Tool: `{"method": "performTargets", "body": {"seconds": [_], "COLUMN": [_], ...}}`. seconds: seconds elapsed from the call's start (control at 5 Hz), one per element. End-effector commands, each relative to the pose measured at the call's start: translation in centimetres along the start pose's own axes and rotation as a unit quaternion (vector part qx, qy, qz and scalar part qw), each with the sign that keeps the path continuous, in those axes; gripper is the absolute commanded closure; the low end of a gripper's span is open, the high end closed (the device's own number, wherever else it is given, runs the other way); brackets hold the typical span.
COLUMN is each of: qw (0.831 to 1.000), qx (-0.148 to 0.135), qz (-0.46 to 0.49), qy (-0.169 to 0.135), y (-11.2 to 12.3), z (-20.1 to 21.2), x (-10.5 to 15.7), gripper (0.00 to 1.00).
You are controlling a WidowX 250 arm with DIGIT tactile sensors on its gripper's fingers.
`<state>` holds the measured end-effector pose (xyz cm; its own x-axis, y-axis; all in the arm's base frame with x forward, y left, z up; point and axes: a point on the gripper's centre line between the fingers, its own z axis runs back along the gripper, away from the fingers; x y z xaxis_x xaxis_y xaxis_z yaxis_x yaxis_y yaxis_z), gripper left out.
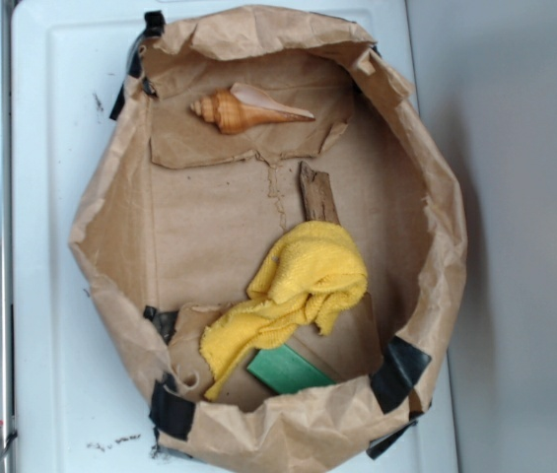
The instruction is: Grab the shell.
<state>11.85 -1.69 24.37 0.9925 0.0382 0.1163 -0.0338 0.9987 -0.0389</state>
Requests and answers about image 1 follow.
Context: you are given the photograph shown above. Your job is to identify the green rectangular block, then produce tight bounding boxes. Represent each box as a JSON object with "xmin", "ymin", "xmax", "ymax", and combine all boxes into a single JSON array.
[{"xmin": 246, "ymin": 345, "xmax": 335, "ymax": 395}]

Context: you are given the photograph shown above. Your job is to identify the yellow microfiber cloth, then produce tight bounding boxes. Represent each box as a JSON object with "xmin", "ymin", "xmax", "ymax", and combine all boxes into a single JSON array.
[{"xmin": 199, "ymin": 221, "xmax": 368, "ymax": 401}]

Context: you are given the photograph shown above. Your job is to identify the brown bark wood piece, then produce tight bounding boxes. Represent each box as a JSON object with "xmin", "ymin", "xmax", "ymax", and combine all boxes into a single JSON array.
[{"xmin": 299, "ymin": 162, "xmax": 340, "ymax": 225}]

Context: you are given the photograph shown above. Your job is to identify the brown paper bag bin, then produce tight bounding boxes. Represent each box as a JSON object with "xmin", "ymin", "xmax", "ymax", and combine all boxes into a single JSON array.
[{"xmin": 70, "ymin": 6, "xmax": 467, "ymax": 472}]

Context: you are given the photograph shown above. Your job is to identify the orange spiral conch shell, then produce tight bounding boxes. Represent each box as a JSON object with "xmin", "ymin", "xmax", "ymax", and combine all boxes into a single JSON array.
[{"xmin": 189, "ymin": 83, "xmax": 315, "ymax": 135}]

